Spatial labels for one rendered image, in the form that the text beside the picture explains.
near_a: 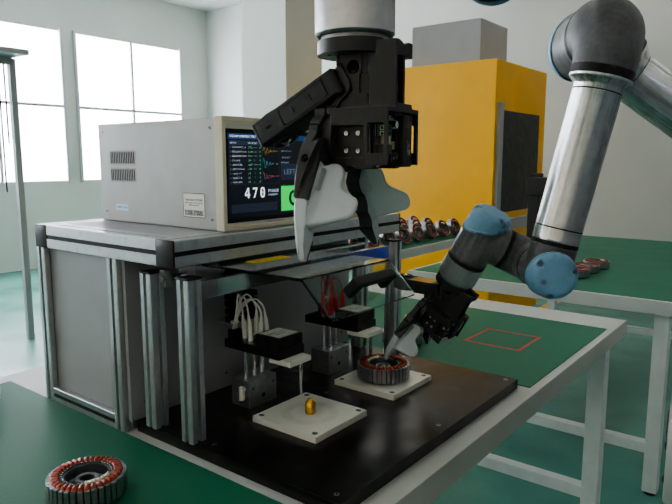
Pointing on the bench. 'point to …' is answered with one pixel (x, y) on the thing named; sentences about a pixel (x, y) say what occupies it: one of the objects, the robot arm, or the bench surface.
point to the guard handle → (369, 281)
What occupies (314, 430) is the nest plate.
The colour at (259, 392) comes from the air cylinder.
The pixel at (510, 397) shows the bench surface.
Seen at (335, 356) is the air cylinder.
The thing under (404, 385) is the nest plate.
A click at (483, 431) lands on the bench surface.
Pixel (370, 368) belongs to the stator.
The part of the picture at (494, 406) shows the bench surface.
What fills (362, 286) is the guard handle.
